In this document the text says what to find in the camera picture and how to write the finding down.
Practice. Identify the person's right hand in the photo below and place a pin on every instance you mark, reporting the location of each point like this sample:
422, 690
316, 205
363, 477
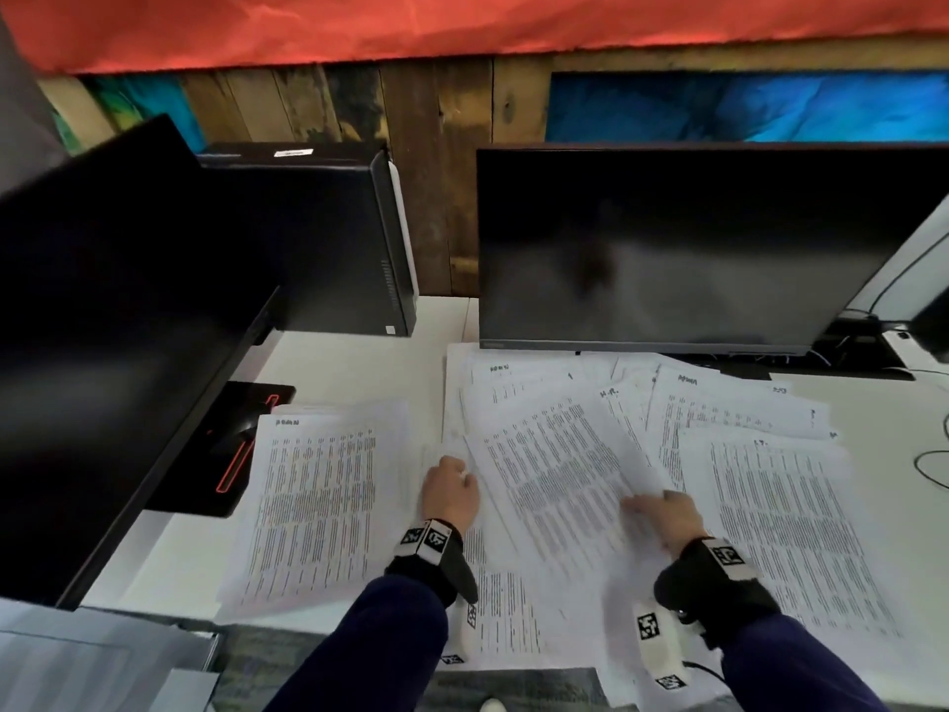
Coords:
675, 522

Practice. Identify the person's left hand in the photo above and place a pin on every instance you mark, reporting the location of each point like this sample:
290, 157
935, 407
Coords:
451, 496

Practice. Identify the pile of printed papers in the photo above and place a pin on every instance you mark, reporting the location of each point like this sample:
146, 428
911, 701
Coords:
778, 511

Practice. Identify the sorted stack of printed sheets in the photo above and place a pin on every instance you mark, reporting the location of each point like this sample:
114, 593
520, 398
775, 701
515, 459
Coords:
319, 511

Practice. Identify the person's right forearm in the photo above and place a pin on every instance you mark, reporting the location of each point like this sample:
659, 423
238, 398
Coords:
801, 674

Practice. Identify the person's left forearm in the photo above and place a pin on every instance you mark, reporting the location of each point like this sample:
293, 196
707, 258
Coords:
363, 652

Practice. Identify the person's white shoe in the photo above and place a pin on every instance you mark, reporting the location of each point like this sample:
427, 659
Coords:
493, 705

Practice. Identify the white table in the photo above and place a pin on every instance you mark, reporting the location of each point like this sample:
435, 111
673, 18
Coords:
348, 363

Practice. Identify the black computer monitor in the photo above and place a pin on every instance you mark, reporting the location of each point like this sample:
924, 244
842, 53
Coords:
111, 326
689, 244

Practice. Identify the wooden plank partition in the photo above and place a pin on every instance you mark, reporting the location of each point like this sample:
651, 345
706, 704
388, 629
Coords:
437, 177

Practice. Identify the blue cloth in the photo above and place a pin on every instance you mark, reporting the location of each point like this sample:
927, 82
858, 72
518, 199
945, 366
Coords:
741, 107

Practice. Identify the red-orange cloth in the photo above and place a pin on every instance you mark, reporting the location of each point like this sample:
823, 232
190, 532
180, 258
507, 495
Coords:
445, 25

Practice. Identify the teal green cloth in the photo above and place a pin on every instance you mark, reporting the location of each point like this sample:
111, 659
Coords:
141, 103

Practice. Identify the grey fabric panel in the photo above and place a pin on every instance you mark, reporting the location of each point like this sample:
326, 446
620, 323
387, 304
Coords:
22, 125

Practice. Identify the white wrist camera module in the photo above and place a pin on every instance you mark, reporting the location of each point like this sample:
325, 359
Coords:
463, 637
656, 645

